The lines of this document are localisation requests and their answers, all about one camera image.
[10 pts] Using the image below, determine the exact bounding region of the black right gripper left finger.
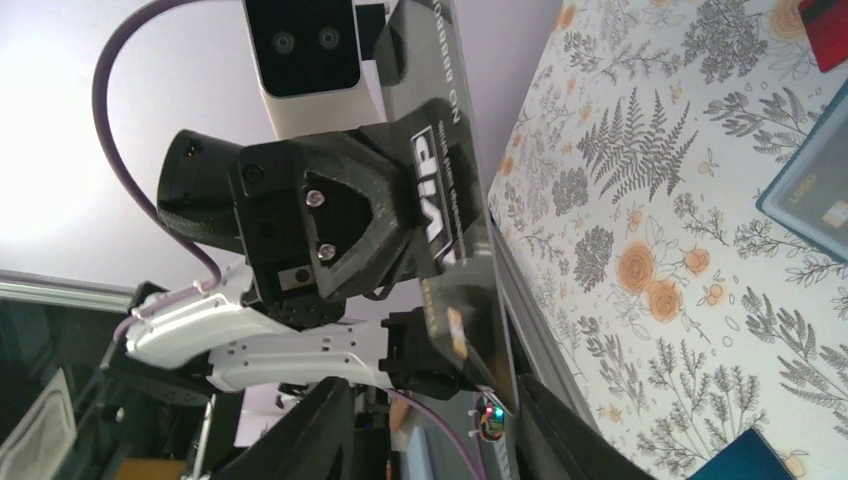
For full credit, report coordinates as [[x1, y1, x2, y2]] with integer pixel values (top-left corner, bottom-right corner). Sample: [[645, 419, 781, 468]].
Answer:
[[211, 377, 355, 480]]

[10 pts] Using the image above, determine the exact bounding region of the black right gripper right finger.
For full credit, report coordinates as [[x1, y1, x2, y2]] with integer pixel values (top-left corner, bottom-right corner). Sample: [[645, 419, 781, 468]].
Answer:
[[515, 374, 653, 480]]

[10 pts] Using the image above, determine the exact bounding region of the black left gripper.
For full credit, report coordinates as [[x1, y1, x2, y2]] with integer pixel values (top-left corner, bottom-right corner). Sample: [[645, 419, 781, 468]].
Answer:
[[156, 122, 420, 328]]

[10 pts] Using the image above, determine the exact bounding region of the black visa card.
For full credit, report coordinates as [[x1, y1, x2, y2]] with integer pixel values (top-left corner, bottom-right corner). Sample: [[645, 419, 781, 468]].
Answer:
[[375, 1, 518, 413]]

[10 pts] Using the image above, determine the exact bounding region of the teal leather card holder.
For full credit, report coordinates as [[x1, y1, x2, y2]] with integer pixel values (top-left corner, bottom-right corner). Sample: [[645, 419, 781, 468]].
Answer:
[[756, 86, 847, 263]]

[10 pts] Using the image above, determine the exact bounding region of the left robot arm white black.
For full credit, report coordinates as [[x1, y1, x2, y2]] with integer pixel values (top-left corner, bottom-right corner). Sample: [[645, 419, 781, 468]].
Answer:
[[124, 97, 497, 399]]

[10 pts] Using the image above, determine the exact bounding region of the blue card centre pair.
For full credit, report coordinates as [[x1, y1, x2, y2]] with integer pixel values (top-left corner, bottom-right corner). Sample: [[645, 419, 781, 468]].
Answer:
[[690, 428, 794, 480]]

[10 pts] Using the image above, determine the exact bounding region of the red card upper left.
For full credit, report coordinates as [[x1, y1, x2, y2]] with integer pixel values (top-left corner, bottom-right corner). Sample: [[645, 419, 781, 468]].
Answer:
[[798, 0, 847, 72]]

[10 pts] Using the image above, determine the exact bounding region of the floral patterned table mat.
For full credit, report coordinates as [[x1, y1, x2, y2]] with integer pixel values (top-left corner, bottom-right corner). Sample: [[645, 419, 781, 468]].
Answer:
[[489, 1, 847, 479]]

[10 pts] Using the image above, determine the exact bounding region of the aluminium rail base front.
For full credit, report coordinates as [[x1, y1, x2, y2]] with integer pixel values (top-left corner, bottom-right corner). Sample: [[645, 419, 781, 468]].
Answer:
[[491, 228, 597, 450]]

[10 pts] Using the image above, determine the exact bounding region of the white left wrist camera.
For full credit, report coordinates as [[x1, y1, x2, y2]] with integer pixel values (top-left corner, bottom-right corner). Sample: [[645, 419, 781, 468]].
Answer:
[[243, 0, 391, 139]]

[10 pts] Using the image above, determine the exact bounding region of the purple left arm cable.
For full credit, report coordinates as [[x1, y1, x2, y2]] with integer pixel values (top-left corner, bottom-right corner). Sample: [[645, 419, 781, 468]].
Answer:
[[91, 0, 223, 346]]

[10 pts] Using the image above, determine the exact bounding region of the aluminium frame post left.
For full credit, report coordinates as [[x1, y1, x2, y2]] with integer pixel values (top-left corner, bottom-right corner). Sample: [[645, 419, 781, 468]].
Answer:
[[1, 270, 133, 313]]

